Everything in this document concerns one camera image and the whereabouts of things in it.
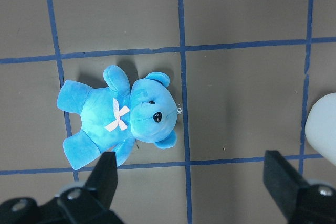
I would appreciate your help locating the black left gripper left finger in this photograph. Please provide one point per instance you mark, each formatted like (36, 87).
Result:
(90, 203)

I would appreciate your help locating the blue teddy bear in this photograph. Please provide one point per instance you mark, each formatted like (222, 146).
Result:
(117, 116)

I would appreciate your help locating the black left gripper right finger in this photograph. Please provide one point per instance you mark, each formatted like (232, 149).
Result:
(299, 200)

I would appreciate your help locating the white trash can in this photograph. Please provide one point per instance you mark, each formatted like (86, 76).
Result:
(320, 127)

